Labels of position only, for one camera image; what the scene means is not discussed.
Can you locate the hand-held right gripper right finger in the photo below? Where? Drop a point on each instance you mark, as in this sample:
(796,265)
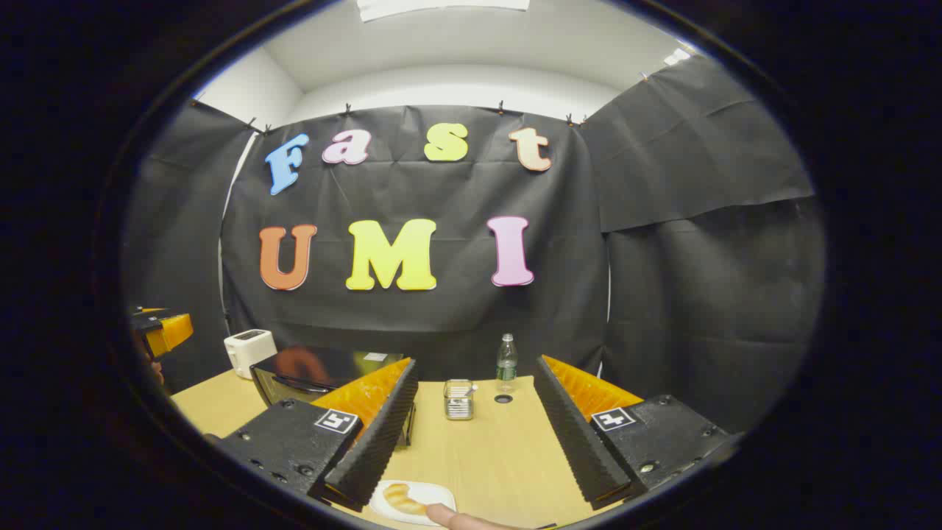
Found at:
(581,442)

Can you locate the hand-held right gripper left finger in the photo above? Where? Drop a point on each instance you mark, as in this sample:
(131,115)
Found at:
(375,442)

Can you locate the golden croissant bread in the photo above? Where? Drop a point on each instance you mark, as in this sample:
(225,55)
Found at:
(401,499)

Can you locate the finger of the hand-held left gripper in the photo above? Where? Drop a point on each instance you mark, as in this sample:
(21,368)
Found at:
(171,331)

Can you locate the white toaster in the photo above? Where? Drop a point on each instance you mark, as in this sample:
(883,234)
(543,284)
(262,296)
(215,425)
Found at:
(249,350)

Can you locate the black backdrop cloth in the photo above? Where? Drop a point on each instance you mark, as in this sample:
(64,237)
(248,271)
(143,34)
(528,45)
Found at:
(441,316)

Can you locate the black electric oven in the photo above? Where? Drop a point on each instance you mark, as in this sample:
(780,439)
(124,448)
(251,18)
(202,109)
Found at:
(309,368)

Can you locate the ceiling light panel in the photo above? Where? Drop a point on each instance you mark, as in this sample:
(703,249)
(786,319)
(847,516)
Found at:
(441,7)

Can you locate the clear plastic water bottle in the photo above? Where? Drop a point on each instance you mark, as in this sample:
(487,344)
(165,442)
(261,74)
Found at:
(506,364)

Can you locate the white square plate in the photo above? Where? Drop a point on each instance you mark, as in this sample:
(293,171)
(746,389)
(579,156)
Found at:
(434,495)

